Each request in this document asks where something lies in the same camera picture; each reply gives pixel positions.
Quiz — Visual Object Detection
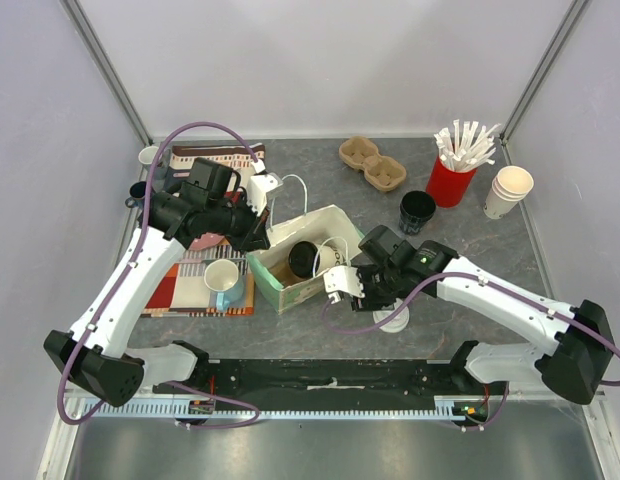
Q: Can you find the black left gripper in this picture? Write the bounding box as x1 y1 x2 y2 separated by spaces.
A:
208 192 271 256

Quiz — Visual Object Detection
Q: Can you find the green patterned paper bag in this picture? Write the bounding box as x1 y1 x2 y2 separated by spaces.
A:
247 204 363 314

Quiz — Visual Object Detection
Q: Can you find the black plastic cup lid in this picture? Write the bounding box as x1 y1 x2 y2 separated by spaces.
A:
288 241 315 279

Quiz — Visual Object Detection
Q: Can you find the brown pulp carrier stack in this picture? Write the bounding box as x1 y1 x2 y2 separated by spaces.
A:
338 136 407 193

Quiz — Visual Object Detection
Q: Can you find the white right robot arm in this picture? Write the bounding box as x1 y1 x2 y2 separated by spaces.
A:
346 225 614 405

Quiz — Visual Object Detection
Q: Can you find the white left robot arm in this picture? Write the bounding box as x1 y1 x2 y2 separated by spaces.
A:
44 157 282 407

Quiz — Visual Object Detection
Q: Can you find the white lid stack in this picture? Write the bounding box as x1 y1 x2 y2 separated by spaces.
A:
373 299 410 333

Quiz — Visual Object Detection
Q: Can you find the pink dotted plate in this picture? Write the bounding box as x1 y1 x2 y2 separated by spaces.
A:
189 233 224 251

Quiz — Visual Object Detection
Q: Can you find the light blue ceramic mug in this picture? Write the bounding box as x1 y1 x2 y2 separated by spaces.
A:
204 259 245 312

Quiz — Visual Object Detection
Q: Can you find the colourful patterned placemat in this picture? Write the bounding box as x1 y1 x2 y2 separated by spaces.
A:
142 146 255 317

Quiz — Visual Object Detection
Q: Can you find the red ribbed paper cup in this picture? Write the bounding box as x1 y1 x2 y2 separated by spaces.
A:
426 156 477 208

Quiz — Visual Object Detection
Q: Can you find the dark blue ceramic mug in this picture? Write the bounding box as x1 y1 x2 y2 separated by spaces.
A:
124 181 147 210

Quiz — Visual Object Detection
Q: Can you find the grey ceramic mug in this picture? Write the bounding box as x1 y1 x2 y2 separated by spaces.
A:
137 145 159 168

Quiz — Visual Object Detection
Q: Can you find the white wrapped straws bundle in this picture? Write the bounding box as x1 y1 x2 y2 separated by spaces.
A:
434 119 501 173

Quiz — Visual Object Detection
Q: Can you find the white paper cup stack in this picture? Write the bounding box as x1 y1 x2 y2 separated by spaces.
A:
483 165 534 219

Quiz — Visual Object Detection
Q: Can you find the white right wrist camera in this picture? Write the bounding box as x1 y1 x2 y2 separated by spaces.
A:
322 265 365 304

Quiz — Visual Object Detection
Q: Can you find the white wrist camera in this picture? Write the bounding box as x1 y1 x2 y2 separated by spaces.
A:
322 265 365 304
246 160 283 216

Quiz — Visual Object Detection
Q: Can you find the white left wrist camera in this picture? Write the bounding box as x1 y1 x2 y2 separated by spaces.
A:
246 160 283 216

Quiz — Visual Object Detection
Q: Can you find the white slotted cable duct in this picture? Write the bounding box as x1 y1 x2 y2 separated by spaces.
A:
94 396 466 421

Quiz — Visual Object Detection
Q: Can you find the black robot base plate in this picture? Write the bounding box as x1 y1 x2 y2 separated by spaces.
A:
185 359 505 410

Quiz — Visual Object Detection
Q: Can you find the aluminium frame post left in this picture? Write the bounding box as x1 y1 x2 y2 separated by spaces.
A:
60 0 153 146

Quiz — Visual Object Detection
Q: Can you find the aluminium frame post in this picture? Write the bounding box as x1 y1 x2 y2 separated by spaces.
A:
60 0 153 146
499 0 591 147

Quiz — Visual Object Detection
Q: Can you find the aluminium frame post right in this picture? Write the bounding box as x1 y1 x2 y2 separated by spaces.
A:
499 0 591 147

